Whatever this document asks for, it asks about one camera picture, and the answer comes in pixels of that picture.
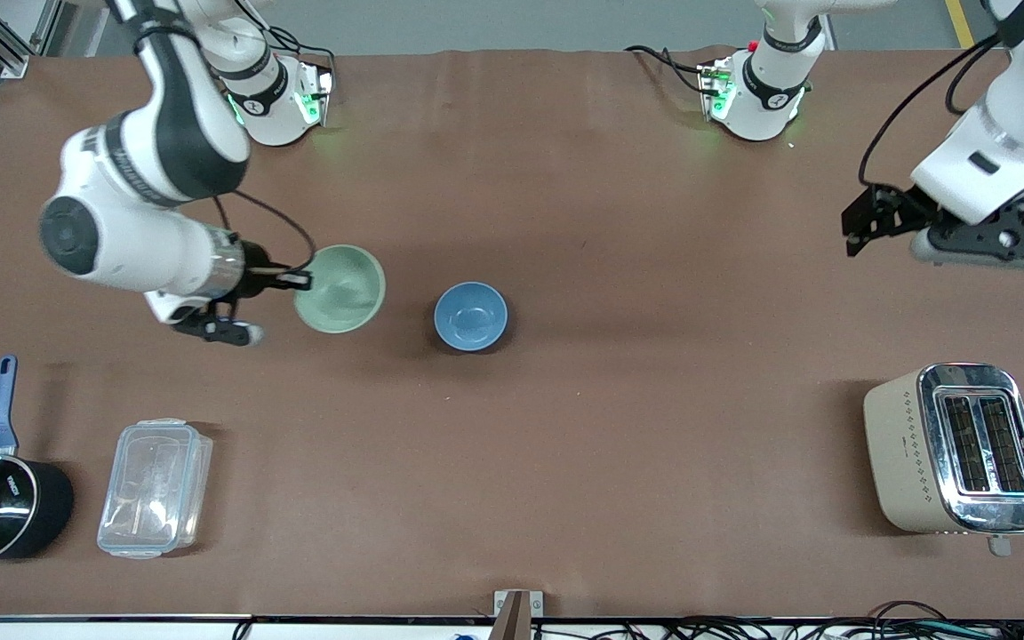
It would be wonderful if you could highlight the black pot with blue handle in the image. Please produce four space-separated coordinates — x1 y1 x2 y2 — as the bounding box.
0 356 76 566

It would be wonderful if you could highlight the light green bowl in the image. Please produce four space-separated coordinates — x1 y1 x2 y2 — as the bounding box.
293 244 387 335

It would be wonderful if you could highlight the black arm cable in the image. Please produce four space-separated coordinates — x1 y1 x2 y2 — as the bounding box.
212 189 318 273
858 34 1004 189

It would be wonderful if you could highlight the clear plastic food container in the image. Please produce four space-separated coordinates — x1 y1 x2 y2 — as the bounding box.
97 419 214 560

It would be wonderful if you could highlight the blue bowl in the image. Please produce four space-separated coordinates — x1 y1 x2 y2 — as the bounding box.
434 282 509 352

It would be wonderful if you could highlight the beige and chrome toaster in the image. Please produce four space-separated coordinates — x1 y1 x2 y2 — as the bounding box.
863 363 1024 557

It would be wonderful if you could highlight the metal table edge bracket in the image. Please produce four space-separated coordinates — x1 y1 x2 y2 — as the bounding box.
493 590 544 640

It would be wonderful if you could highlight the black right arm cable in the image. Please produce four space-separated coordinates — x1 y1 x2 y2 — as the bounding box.
212 189 318 273

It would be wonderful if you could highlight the black cable bundle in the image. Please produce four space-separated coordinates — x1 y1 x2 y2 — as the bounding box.
530 601 1024 640

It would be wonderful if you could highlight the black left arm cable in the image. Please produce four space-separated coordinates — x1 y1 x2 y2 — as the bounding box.
858 34 1004 189

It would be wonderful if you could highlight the black base cable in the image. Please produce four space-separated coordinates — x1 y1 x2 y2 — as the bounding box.
624 44 710 93

